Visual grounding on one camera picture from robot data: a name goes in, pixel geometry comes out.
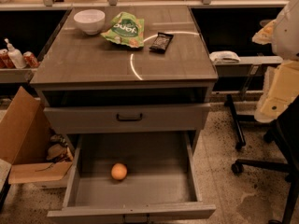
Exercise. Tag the grey drawer cabinet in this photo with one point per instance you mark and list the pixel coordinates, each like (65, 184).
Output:
(88, 71)

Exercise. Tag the closed grey top drawer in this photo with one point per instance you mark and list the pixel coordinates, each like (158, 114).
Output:
(127, 118)

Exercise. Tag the green snack bag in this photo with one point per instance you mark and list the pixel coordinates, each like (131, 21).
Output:
(126, 29)

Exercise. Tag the orange fruit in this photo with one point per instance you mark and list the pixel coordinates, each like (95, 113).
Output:
(119, 171)

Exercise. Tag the crumpled brown paper trash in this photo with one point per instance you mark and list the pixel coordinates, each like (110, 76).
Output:
(59, 150)

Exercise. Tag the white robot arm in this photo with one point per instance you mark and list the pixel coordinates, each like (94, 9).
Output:
(282, 33)

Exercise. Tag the brown cardboard box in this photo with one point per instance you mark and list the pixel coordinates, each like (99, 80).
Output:
(25, 134)

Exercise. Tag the red soda can at edge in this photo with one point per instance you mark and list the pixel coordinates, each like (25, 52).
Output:
(5, 61)

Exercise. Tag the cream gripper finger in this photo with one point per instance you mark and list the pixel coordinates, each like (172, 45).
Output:
(264, 36)

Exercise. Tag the open grey middle drawer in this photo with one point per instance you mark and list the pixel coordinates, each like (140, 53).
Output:
(160, 184)

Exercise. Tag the white ceramic bowl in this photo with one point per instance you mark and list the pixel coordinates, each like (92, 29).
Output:
(90, 21)

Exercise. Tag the white pump bottle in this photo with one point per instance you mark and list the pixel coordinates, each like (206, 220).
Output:
(15, 56)

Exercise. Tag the black snack bar wrapper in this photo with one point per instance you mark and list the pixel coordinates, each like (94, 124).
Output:
(161, 42)

